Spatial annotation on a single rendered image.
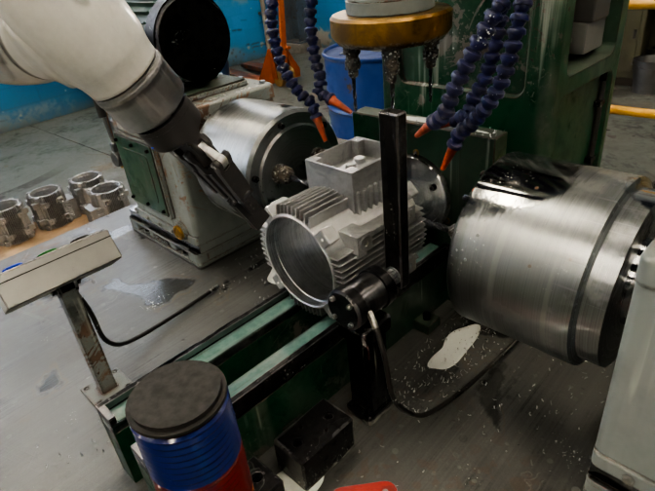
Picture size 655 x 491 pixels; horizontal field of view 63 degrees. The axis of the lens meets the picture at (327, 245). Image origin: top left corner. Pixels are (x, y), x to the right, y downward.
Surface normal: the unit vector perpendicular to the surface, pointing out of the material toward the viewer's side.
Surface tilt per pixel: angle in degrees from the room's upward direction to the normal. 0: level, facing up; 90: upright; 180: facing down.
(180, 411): 0
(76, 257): 58
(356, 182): 90
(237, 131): 39
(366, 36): 90
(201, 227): 90
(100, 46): 100
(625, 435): 89
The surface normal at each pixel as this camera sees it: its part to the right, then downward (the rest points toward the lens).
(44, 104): 0.73, 0.29
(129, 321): -0.09, -0.86
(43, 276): 0.55, -0.20
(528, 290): -0.71, 0.28
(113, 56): 0.63, 0.49
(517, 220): -0.57, -0.28
